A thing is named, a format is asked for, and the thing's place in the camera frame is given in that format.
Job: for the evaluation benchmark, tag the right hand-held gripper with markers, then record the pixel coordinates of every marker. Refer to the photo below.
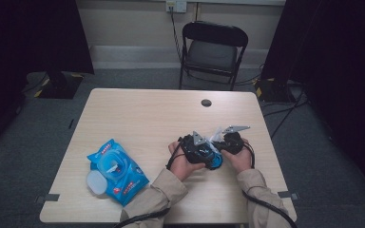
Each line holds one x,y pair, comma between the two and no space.
234,144

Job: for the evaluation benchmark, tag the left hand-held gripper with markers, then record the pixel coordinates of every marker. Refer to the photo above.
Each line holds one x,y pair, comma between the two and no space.
196,155

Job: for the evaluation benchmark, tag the blue toy car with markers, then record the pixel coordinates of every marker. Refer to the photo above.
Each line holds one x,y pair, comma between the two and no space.
218,161

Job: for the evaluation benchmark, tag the blue wet wipes pack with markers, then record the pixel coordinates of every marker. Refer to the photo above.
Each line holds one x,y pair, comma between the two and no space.
130,186

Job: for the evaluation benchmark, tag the person's right hand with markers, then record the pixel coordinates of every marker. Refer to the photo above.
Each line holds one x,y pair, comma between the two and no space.
242,161

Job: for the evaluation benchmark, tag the person's left hand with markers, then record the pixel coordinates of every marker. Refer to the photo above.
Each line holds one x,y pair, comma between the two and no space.
180,166

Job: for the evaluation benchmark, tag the grey tape strip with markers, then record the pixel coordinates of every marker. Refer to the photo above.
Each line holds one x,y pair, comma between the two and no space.
50,197
290,195

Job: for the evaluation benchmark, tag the black folding chair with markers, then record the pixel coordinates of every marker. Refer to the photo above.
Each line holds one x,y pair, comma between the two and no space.
214,33

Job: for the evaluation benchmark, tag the small black floor strip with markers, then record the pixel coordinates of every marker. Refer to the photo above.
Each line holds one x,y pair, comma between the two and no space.
71,123

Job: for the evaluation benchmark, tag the black curtain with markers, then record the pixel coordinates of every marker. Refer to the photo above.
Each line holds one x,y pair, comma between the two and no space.
28,31
345,63

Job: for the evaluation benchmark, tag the white wall socket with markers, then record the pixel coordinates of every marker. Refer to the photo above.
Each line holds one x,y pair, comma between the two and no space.
180,6

